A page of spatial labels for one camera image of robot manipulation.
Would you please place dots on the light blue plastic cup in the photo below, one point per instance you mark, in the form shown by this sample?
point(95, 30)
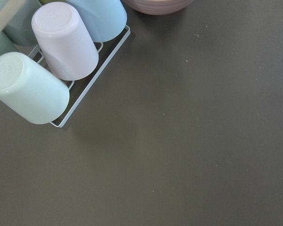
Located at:
point(104, 19)

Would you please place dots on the pale pink plastic cup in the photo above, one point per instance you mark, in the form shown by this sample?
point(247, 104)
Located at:
point(64, 41)

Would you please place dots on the pink ribbed bowl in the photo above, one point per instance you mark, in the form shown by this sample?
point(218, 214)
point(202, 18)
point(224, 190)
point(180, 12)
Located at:
point(158, 7)

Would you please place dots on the mint green plastic cup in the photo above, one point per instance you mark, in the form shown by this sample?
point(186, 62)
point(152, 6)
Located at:
point(31, 90)

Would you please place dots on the grey green plastic cup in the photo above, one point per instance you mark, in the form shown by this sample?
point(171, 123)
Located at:
point(19, 30)

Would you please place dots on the white wire cup rack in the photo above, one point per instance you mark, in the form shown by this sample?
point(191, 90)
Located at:
point(79, 88)

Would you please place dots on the wooden rack handle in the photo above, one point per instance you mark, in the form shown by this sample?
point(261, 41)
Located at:
point(10, 9)

